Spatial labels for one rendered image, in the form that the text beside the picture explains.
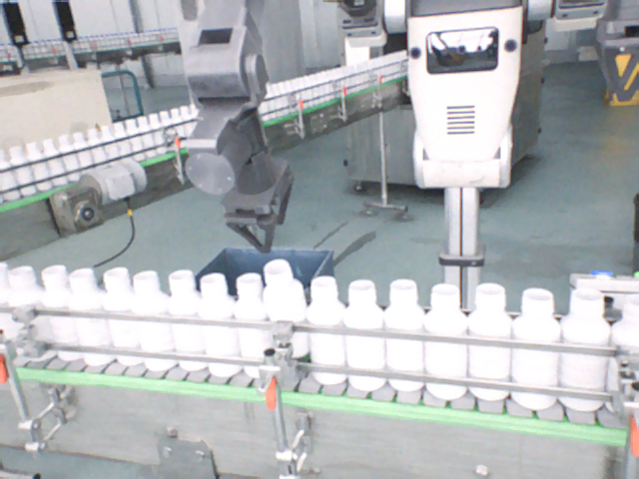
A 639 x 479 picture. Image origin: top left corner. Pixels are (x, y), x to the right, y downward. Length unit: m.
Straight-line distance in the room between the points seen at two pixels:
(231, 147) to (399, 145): 4.10
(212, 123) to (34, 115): 4.26
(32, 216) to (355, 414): 1.63
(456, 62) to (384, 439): 0.78
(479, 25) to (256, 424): 0.88
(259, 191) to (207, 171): 0.11
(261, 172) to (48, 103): 4.27
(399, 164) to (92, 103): 2.52
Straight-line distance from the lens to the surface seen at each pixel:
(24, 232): 2.28
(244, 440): 1.00
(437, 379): 0.85
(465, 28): 1.29
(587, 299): 0.85
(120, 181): 2.26
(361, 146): 4.89
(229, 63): 0.66
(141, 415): 1.07
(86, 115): 5.12
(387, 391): 0.90
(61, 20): 7.16
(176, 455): 1.08
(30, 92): 4.89
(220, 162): 0.64
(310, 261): 1.53
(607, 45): 0.84
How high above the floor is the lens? 1.54
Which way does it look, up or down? 22 degrees down
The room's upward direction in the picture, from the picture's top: 5 degrees counter-clockwise
